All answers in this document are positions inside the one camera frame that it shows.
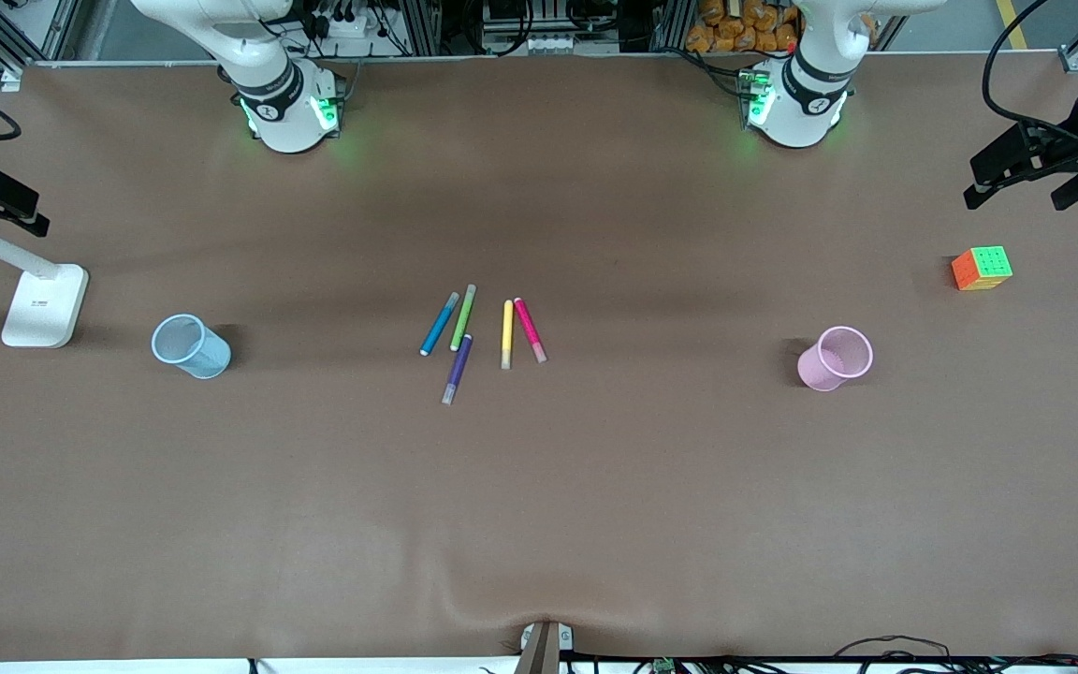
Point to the blue marker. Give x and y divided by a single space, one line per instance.
439 325

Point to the pink marker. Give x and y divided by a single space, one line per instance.
530 329

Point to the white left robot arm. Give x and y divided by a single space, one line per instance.
796 117

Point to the multicoloured puzzle cube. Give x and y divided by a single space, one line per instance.
983 269

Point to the white desk lamp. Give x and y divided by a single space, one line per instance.
43 309

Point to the blue mesh cup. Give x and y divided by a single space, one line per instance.
202 356

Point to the pink mesh cup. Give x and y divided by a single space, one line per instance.
820 368

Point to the orange snack packets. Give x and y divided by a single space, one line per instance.
735 28

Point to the white power strip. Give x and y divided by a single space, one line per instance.
356 26

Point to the green marker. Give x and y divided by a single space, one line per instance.
463 318

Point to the purple marker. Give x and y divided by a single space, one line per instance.
457 370

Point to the yellow marker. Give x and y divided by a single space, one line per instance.
507 334

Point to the small green circuit board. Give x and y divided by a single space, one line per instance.
662 666

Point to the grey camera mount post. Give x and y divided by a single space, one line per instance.
544 651

